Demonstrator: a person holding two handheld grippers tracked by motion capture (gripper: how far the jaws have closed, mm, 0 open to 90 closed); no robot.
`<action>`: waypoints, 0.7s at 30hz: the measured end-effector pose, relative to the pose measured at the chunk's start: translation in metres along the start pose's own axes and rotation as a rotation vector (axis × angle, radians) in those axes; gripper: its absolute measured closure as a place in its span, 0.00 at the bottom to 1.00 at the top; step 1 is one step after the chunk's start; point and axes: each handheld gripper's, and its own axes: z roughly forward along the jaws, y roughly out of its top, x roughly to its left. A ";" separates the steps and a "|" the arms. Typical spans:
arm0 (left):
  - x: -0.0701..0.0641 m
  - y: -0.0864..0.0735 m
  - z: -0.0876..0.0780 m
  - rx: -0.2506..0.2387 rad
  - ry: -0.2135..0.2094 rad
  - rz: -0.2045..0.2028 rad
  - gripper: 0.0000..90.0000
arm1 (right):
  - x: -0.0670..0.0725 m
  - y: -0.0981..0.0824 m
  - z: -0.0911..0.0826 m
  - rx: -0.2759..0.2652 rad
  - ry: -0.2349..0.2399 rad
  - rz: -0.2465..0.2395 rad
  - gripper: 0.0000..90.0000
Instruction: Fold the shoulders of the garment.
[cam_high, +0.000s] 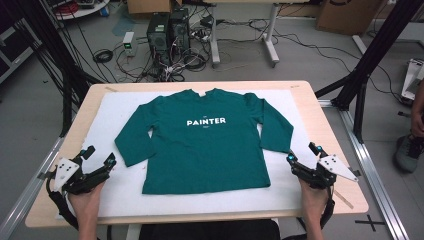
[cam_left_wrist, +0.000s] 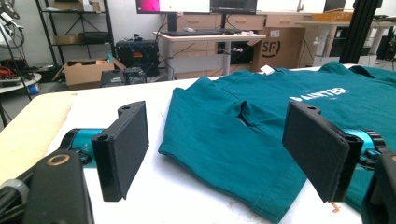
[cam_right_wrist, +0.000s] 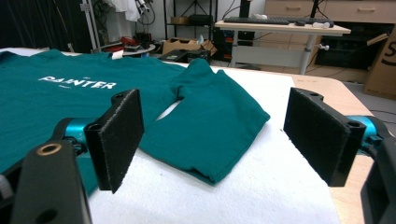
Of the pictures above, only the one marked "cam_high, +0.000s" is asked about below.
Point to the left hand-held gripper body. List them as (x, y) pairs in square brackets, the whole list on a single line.
[(66, 170)]

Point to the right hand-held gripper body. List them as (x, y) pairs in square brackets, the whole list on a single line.
[(330, 165)]

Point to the green long-sleeved shirt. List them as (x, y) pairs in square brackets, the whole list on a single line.
[(206, 153)]

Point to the person's left hand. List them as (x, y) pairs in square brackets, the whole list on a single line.
[(87, 203)]

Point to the person's right hand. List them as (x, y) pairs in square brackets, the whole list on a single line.
[(314, 201)]

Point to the grey tape strip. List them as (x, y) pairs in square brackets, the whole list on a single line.
[(42, 175), (357, 173)]

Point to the white foam mat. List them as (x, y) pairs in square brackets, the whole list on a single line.
[(116, 200)]

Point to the thin wooden stick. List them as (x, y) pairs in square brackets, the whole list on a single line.
[(345, 200)]

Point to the beige tape piece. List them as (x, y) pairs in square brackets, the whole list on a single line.
[(111, 89)]

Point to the black tape cross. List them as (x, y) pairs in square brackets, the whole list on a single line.
[(370, 222)]

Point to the person's dark clothed body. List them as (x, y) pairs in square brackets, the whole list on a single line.
[(210, 230)]

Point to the white box with green display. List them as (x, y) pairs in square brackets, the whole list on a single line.
[(129, 43)]

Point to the white stand base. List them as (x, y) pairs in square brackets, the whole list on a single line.
[(411, 78)]

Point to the grey cabinet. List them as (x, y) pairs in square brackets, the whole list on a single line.
[(13, 56)]

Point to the large cardboard box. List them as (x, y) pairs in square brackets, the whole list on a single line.
[(348, 16)]

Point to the black computer tower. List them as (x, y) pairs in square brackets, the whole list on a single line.
[(158, 33), (180, 28)]

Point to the round white table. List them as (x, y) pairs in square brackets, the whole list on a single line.
[(80, 11)]

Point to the small cardboard box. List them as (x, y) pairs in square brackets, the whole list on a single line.
[(150, 6)]

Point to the aluminium floor rail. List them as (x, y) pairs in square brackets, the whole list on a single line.
[(376, 186), (23, 203)]

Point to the black metal frame stand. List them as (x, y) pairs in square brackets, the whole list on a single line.
[(370, 56), (56, 60)]

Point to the white desk frame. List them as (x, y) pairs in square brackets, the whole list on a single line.
[(271, 43)]

